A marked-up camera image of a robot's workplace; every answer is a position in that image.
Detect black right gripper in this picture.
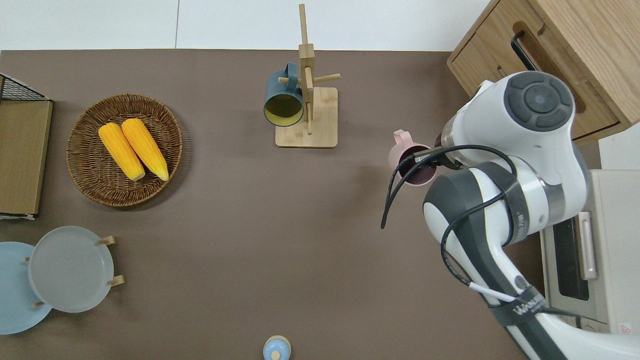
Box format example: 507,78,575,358
422,131,461,172

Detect pink mug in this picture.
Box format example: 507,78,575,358
388,129,441,187

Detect wooden mug rack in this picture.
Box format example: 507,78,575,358
275,3,343,149

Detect dark blue mug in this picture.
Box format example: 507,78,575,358
263,61,306,127

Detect brown table mat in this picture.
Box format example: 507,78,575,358
0,48,601,360

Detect white toaster oven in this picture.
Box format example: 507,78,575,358
539,169,640,336

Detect wooden cabinet box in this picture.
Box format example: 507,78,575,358
446,0,640,146

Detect yellow corn cob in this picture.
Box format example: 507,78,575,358
121,118,170,182
98,122,146,182

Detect wooden plate rack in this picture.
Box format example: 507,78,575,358
22,236,125,309

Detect round wicker basket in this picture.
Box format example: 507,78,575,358
66,93,184,208

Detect grey plate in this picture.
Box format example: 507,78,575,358
28,226,115,314

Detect wooden basket lid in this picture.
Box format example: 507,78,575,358
0,100,53,217

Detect light blue plate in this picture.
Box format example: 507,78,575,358
0,241,53,335

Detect black cabinet handle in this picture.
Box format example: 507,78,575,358
511,31,540,72

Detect black wire storage basket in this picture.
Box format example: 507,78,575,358
0,72,53,221

